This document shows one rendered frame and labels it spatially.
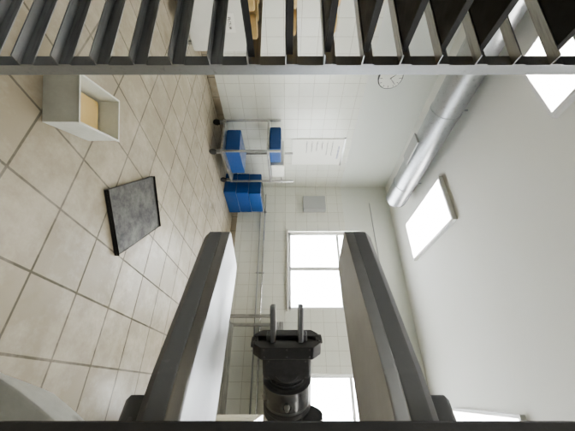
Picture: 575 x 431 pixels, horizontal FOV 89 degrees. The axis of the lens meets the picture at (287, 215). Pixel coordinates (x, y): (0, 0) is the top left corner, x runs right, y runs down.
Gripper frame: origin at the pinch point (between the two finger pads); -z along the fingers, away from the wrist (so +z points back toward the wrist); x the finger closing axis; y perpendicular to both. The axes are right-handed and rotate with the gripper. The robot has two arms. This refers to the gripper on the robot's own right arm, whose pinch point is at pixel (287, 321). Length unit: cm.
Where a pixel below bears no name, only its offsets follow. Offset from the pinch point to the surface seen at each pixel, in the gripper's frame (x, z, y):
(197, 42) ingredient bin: -85, -141, -256
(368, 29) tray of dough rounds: 18, -57, -23
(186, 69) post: -24, -50, -28
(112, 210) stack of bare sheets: -102, -1, -122
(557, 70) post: 66, -50, -28
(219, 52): -16, -54, -29
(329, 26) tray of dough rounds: 9, -57, -22
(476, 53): 45, -53, -27
